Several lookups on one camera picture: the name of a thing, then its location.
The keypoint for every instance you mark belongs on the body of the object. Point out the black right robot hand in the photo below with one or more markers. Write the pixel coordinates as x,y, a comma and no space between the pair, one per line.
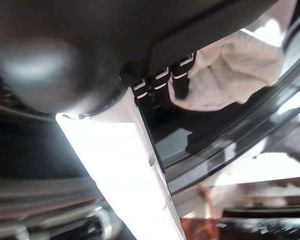
90,30

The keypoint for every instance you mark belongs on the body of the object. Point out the grey front-load washing machine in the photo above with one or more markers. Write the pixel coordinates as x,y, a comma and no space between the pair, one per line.
210,135

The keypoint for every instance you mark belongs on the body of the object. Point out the brown glossy stool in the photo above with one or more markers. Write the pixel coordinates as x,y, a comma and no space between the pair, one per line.
202,230

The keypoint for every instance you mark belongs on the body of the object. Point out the white garment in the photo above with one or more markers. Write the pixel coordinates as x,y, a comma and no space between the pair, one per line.
235,70

